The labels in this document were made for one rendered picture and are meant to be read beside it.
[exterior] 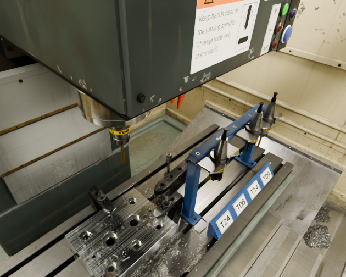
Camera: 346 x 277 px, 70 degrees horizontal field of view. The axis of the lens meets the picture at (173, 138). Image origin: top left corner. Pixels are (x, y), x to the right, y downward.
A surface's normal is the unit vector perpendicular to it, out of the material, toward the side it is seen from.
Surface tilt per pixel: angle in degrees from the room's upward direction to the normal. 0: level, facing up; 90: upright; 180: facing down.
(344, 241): 17
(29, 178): 90
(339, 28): 90
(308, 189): 24
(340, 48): 90
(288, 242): 8
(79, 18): 90
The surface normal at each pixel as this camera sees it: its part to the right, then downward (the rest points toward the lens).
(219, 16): 0.72, 0.46
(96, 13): -0.69, 0.43
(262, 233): 0.13, -0.83
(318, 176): -0.24, -0.54
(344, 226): -0.18, -0.88
